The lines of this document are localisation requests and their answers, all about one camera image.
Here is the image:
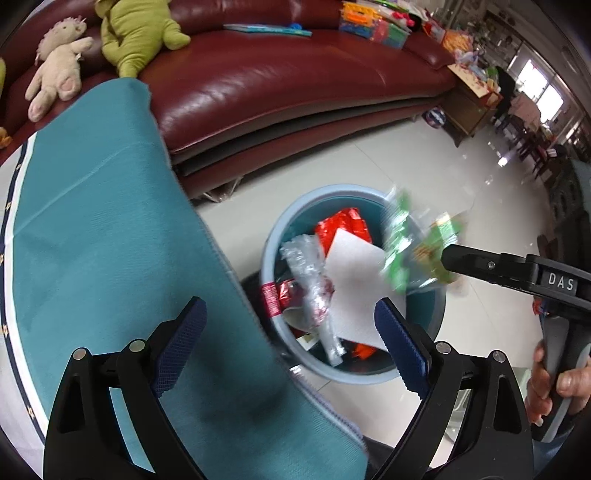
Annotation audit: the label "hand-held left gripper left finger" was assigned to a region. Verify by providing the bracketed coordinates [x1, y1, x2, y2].
[44, 296, 208, 480]

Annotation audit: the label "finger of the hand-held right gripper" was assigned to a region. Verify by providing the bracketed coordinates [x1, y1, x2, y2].
[441, 244, 533, 289]

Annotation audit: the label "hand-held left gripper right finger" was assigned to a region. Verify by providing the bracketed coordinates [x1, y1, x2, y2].
[373, 298, 536, 480]

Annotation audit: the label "blue round waste bin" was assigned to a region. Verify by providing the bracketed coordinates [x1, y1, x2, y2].
[259, 185, 446, 386]

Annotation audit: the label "green snack bag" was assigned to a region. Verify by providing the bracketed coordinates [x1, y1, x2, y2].
[381, 187, 467, 296]

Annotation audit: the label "red soda can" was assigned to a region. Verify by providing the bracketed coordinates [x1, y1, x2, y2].
[260, 279, 305, 319]

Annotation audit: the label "person's right hand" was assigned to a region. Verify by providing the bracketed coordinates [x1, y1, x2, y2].
[524, 342, 591, 426]

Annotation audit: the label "white paper napkin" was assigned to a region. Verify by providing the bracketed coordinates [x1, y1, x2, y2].
[323, 228, 393, 349]

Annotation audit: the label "clear crumpled plastic wrap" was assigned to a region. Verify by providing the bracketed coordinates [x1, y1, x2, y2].
[279, 234, 345, 367]

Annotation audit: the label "dark wooden dining chairs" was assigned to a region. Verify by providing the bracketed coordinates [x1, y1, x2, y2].
[508, 117, 571, 181]

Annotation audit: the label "red foil wrapper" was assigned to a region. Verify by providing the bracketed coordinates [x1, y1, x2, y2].
[315, 208, 374, 259]

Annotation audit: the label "teal tablecloth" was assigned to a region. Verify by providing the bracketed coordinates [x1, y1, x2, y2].
[0, 78, 370, 480]

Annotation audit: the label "wooden side table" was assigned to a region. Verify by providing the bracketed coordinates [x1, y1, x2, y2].
[445, 69, 504, 148]

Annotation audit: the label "dark tall chair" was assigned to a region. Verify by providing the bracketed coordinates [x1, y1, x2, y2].
[496, 67, 518, 130]

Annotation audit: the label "pile of colourful packets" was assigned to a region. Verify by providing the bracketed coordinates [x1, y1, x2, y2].
[425, 18, 504, 95]

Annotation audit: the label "colourful toy box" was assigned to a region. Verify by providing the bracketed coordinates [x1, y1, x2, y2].
[339, 0, 411, 49]

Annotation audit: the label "dark red leather sofa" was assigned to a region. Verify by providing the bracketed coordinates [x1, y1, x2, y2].
[0, 0, 460, 201]

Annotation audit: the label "beige plush toy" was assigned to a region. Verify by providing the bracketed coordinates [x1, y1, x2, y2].
[25, 16, 94, 122]

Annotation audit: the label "green plush toy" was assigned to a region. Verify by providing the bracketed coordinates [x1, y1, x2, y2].
[95, 0, 191, 78]

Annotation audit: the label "thin blue book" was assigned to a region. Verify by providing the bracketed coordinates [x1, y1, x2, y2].
[223, 23, 313, 38]

